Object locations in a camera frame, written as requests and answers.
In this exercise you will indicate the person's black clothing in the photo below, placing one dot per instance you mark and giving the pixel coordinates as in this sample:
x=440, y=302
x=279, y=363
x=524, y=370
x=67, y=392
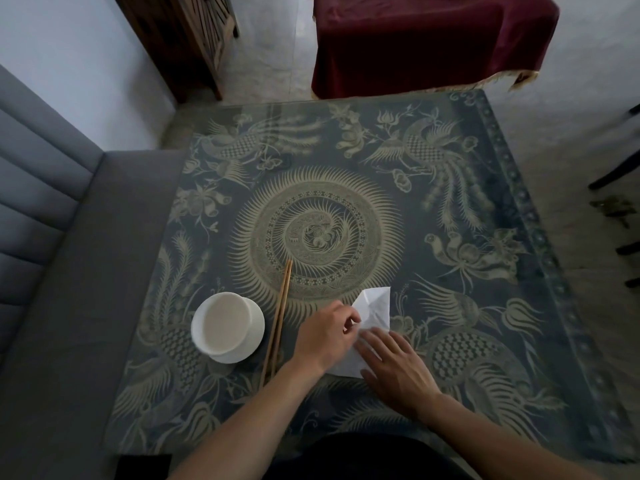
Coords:
x=360, y=457

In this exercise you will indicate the grey upholstered sofa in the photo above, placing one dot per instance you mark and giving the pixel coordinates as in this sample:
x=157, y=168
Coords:
x=65, y=304

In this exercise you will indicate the dark red cloth table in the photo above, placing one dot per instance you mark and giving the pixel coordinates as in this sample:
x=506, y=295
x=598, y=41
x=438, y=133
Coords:
x=425, y=39

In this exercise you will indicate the white ceramic bowl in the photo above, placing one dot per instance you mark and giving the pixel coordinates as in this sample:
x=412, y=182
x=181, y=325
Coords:
x=222, y=324

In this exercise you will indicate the person's left forearm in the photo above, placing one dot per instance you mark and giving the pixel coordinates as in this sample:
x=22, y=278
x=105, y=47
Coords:
x=245, y=429

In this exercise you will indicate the person's left hand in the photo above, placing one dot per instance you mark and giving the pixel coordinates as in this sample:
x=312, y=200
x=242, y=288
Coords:
x=325, y=339

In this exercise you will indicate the white paper napkin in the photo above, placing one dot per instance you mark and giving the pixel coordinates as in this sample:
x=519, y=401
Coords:
x=375, y=307

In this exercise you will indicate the white saucer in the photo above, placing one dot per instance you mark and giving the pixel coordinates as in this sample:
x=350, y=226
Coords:
x=257, y=332

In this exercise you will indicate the dark wooden cabinet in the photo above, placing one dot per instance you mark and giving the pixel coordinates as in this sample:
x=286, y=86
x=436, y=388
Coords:
x=165, y=39

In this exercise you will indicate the brown debris on floor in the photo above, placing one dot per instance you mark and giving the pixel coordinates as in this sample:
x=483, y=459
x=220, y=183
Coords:
x=612, y=207

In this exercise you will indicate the person's right hand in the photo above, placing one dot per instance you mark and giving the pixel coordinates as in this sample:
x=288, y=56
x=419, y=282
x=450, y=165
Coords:
x=402, y=374

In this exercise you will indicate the dark table leg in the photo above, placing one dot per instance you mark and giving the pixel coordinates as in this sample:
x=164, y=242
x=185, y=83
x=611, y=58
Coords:
x=142, y=467

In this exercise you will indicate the person's right forearm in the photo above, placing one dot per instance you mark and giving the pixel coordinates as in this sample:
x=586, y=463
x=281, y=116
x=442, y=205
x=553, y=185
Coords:
x=500, y=449

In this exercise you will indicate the blue patterned tablecloth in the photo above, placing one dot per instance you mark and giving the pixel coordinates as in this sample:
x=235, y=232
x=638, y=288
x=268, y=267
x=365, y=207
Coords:
x=425, y=209

